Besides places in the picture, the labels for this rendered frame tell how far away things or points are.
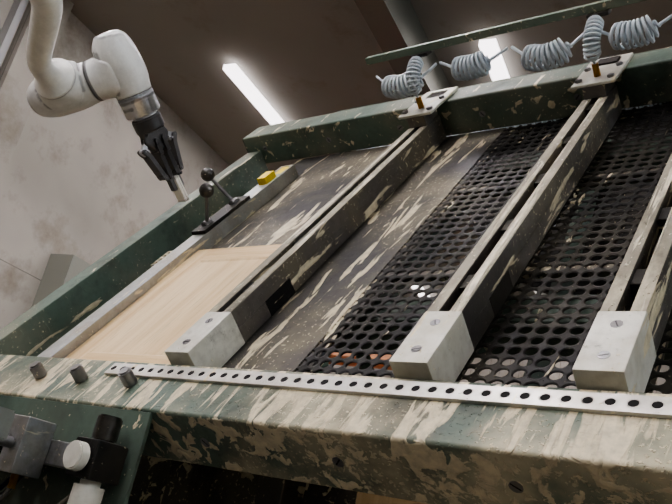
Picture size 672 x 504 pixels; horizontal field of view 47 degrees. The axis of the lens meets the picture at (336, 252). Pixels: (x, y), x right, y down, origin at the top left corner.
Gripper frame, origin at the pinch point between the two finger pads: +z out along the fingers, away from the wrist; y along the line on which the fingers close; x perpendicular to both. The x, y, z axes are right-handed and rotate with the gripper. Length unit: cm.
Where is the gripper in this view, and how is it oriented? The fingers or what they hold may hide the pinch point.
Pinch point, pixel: (178, 188)
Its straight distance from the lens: 202.8
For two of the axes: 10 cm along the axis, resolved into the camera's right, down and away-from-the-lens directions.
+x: 8.0, -0.5, -6.0
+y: -5.0, 5.0, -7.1
